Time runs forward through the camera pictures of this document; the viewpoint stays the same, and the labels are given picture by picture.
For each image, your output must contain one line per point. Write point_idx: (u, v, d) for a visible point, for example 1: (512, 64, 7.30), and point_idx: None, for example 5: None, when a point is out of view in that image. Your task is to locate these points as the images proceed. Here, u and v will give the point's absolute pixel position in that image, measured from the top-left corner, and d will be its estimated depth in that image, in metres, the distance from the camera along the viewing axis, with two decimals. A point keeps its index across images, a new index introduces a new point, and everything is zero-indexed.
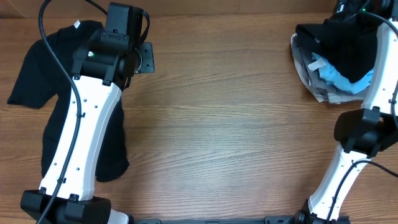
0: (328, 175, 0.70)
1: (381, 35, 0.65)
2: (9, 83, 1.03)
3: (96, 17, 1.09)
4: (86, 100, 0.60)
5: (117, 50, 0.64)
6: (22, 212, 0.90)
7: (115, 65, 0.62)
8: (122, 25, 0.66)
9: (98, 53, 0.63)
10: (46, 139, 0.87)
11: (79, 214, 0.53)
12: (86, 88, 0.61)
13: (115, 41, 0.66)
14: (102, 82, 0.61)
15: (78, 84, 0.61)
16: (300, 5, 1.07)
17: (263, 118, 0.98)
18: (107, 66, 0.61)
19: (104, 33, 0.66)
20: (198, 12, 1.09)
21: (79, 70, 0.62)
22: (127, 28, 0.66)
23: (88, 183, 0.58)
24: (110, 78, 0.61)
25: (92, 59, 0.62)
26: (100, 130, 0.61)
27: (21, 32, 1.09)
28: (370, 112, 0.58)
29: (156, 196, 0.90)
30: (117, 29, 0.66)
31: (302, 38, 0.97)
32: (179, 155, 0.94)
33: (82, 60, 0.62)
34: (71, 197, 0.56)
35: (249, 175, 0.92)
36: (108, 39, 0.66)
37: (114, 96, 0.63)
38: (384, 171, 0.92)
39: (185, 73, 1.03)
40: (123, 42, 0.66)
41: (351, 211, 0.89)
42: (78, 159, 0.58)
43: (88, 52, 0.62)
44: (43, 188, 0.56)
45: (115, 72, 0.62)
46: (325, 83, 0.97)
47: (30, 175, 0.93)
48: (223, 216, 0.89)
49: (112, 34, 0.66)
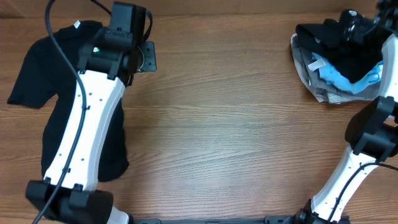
0: (335, 175, 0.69)
1: (388, 45, 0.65)
2: (9, 82, 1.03)
3: (97, 17, 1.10)
4: (91, 93, 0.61)
5: (122, 46, 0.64)
6: (20, 212, 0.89)
7: (119, 61, 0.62)
8: (126, 22, 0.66)
9: (103, 50, 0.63)
10: (46, 139, 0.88)
11: (83, 203, 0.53)
12: (91, 82, 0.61)
13: (119, 38, 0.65)
14: (107, 76, 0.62)
15: (83, 78, 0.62)
16: (299, 6, 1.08)
17: (262, 118, 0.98)
18: (111, 62, 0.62)
19: (109, 31, 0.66)
20: (198, 12, 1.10)
21: (84, 65, 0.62)
22: (130, 25, 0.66)
23: (92, 175, 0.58)
24: (114, 73, 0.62)
25: (97, 55, 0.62)
26: (104, 124, 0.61)
27: (22, 32, 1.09)
28: (386, 103, 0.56)
29: (156, 196, 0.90)
30: (120, 27, 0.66)
31: (303, 37, 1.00)
32: (179, 155, 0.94)
33: (87, 56, 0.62)
34: (76, 187, 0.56)
35: (249, 175, 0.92)
36: (112, 37, 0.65)
37: (118, 91, 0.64)
38: (384, 171, 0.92)
39: (185, 72, 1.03)
40: (125, 38, 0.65)
41: (351, 211, 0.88)
42: (82, 150, 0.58)
43: (93, 48, 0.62)
44: (48, 178, 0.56)
45: (119, 68, 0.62)
46: (326, 83, 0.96)
47: (30, 175, 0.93)
48: (223, 216, 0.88)
49: (116, 32, 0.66)
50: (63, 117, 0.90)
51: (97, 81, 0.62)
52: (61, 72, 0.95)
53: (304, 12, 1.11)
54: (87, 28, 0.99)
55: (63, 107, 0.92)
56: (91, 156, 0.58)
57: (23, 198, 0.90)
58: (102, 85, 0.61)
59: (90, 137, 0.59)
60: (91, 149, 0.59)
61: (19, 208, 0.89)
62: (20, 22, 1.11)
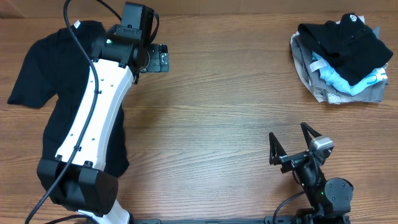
0: None
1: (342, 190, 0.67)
2: (9, 82, 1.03)
3: (96, 17, 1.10)
4: (103, 79, 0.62)
5: (132, 40, 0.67)
6: (22, 212, 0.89)
7: (130, 52, 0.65)
8: (136, 20, 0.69)
9: (115, 42, 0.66)
10: (46, 139, 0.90)
11: (93, 179, 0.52)
12: (104, 70, 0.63)
13: (129, 34, 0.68)
14: (118, 64, 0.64)
15: (97, 66, 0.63)
16: (300, 5, 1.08)
17: (263, 118, 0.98)
18: (122, 53, 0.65)
19: (119, 28, 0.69)
20: (198, 12, 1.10)
21: (98, 54, 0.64)
22: (140, 23, 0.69)
23: (101, 155, 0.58)
24: (125, 61, 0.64)
25: (110, 46, 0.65)
26: (114, 109, 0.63)
27: (22, 32, 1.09)
28: None
29: (156, 196, 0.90)
30: (131, 25, 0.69)
31: (306, 38, 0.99)
32: (179, 155, 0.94)
33: (101, 46, 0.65)
34: (86, 164, 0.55)
35: (249, 175, 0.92)
36: (122, 33, 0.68)
37: (127, 79, 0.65)
38: (384, 171, 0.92)
39: (185, 73, 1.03)
40: (135, 35, 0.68)
41: (351, 211, 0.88)
42: (93, 130, 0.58)
43: (106, 40, 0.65)
44: (60, 156, 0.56)
45: (129, 58, 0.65)
46: (325, 83, 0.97)
47: (30, 175, 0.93)
48: (223, 216, 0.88)
49: (126, 28, 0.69)
50: (63, 117, 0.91)
51: (109, 68, 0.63)
52: (61, 73, 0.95)
53: (305, 12, 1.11)
54: (86, 28, 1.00)
55: (63, 108, 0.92)
56: (101, 137, 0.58)
57: (23, 198, 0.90)
58: (114, 71, 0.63)
59: (101, 119, 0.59)
60: (102, 130, 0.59)
61: (19, 208, 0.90)
62: (20, 22, 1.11)
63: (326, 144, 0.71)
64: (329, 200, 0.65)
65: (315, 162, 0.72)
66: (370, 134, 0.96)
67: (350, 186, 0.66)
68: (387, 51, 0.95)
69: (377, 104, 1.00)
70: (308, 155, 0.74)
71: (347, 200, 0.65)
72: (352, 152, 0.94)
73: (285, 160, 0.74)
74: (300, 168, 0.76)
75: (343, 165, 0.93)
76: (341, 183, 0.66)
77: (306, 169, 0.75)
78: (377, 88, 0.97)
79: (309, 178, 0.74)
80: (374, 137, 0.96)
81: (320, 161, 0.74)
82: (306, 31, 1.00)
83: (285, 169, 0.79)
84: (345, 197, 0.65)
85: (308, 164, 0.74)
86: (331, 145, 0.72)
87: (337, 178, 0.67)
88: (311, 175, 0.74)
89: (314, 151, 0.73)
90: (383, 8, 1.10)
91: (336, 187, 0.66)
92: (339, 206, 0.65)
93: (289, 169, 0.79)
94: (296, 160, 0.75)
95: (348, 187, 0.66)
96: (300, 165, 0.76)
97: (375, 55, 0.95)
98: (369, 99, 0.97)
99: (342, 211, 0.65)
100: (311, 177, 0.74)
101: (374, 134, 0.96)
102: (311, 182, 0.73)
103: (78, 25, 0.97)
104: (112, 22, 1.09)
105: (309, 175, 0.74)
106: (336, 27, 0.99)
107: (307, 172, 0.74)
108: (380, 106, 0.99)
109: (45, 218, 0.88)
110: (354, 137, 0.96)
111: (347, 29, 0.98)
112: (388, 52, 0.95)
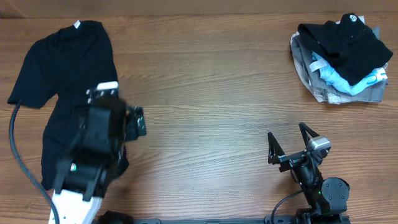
0: None
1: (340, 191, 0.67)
2: (9, 83, 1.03)
3: (96, 17, 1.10)
4: (65, 217, 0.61)
5: (102, 157, 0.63)
6: (22, 213, 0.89)
7: (98, 177, 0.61)
8: (104, 127, 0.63)
9: (80, 166, 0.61)
10: (47, 139, 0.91)
11: None
12: (64, 206, 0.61)
13: (97, 145, 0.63)
14: (82, 197, 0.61)
15: (58, 202, 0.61)
16: (300, 5, 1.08)
17: (263, 118, 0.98)
18: (88, 180, 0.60)
19: (87, 137, 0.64)
20: (198, 12, 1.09)
21: (61, 184, 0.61)
22: (108, 132, 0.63)
23: None
24: (91, 193, 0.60)
25: (74, 173, 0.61)
26: None
27: (22, 32, 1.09)
28: None
29: (156, 196, 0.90)
30: (99, 134, 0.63)
31: (306, 38, 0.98)
32: (179, 155, 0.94)
33: (64, 174, 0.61)
34: None
35: (249, 175, 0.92)
36: (90, 144, 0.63)
37: (88, 210, 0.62)
38: (384, 171, 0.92)
39: (185, 73, 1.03)
40: (106, 145, 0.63)
41: (350, 211, 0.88)
42: None
43: (71, 166, 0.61)
44: None
45: (96, 186, 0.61)
46: (325, 83, 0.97)
47: (30, 175, 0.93)
48: (223, 216, 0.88)
49: (94, 139, 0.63)
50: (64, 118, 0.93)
51: (69, 205, 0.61)
52: (63, 73, 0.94)
53: (305, 12, 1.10)
54: (87, 28, 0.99)
55: (63, 108, 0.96)
56: None
57: (23, 198, 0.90)
58: (73, 206, 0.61)
59: None
60: None
61: (19, 208, 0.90)
62: (20, 22, 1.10)
63: (324, 144, 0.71)
64: (326, 199, 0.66)
65: (313, 162, 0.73)
66: (370, 134, 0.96)
67: (347, 186, 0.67)
68: (387, 51, 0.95)
69: (377, 104, 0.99)
70: (305, 155, 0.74)
71: (342, 199, 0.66)
72: (352, 152, 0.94)
73: (283, 160, 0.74)
74: (296, 167, 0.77)
75: (343, 165, 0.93)
76: (337, 182, 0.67)
77: (304, 169, 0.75)
78: (377, 88, 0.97)
79: (306, 177, 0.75)
80: (374, 137, 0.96)
81: (317, 161, 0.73)
82: (306, 31, 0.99)
83: (283, 168, 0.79)
84: (342, 196, 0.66)
85: (306, 164, 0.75)
86: (328, 145, 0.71)
87: (334, 177, 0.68)
88: (308, 174, 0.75)
89: (313, 151, 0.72)
90: (383, 8, 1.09)
91: (332, 186, 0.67)
92: (336, 205, 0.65)
93: (287, 168, 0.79)
94: (294, 160, 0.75)
95: (344, 187, 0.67)
96: (298, 164, 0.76)
97: (376, 56, 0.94)
98: (369, 99, 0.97)
99: (339, 210, 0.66)
100: (308, 177, 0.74)
101: (374, 134, 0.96)
102: (308, 182, 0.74)
103: (78, 25, 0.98)
104: (112, 22, 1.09)
105: (307, 174, 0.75)
106: (336, 27, 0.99)
107: (305, 171, 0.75)
108: (380, 106, 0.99)
109: (45, 218, 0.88)
110: (354, 137, 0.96)
111: (347, 29, 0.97)
112: (388, 52, 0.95)
